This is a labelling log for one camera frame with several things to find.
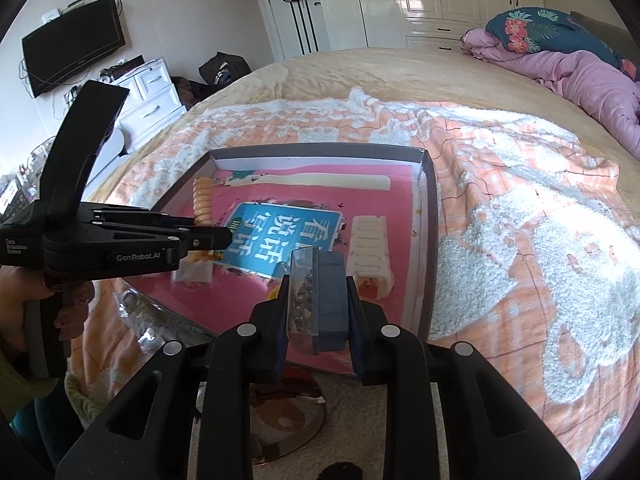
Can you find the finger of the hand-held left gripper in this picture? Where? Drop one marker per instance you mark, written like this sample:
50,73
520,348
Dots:
215,240
150,219

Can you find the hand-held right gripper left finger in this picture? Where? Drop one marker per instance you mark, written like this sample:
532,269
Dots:
280,340

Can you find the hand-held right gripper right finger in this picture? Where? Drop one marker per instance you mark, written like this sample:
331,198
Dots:
356,345

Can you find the small clear plastic bag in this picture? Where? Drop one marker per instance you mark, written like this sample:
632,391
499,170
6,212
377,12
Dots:
192,272

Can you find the small blue jewelry box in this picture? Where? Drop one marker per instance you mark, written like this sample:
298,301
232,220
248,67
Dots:
332,300

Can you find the grey cardboard box pink inside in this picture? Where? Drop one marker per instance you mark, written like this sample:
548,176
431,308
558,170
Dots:
402,240

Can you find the person's left hand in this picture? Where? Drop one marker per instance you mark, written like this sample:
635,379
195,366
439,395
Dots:
77,302

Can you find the cluttered storage rack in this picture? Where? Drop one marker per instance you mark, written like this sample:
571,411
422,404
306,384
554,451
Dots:
25,180

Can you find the clear bag with white card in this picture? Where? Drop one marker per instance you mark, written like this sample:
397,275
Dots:
150,315

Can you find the white drawer chest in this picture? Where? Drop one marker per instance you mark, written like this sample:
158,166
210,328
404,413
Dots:
150,95

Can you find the brown bag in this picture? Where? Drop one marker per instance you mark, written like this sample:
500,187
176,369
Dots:
186,92

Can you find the green fleece garment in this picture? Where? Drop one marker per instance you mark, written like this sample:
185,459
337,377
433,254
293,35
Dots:
85,400

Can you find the black bag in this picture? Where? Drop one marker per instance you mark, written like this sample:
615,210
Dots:
225,72

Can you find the black television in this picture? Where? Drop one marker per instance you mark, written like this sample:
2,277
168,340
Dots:
75,45

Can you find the dark garment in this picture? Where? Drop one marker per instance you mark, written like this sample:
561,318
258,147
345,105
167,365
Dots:
50,440

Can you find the white door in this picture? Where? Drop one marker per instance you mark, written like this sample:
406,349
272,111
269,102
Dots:
275,25

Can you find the peach checked fleece blanket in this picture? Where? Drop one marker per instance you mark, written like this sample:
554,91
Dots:
500,160

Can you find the yellow bed sheet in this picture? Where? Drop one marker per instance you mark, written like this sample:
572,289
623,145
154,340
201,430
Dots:
400,70

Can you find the purple quilt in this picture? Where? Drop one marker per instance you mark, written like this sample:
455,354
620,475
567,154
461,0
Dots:
590,85

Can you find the teal floral pillow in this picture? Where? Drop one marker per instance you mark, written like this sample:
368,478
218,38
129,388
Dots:
540,30
631,70

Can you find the grey headboard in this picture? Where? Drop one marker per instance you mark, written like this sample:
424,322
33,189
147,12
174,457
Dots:
600,27

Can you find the white wall socket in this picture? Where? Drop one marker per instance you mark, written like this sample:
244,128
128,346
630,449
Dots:
51,15

